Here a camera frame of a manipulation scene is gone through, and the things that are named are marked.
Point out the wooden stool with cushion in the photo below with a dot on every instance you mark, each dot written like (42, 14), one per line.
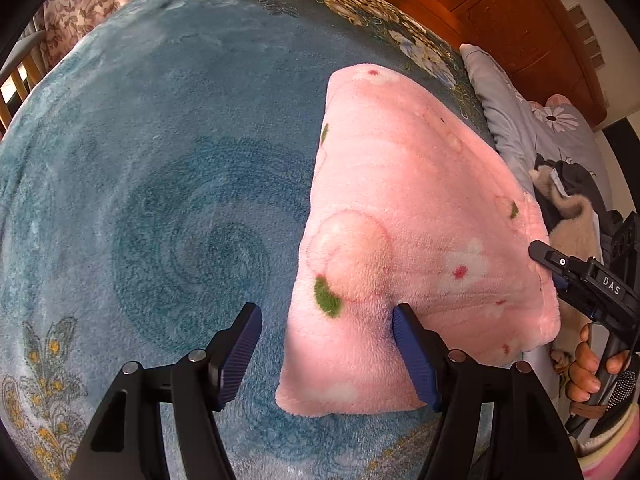
(20, 66)

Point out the wooden headboard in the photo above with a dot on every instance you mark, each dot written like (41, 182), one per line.
(534, 41)

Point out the blue floral plush blanket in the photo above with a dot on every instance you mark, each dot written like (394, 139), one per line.
(157, 180)

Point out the dark and beige clothes pile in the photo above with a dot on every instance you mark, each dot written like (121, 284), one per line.
(573, 232)

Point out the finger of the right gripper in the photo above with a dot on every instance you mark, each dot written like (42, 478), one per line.
(565, 269)

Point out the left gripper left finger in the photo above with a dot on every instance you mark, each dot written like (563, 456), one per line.
(125, 438)

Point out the person's right hand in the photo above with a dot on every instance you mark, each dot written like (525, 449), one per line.
(581, 381)

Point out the pink fleece garment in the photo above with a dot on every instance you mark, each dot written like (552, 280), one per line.
(408, 205)

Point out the light blue daisy duvet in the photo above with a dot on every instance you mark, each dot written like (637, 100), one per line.
(556, 132)

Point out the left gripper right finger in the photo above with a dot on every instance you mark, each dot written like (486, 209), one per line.
(527, 438)

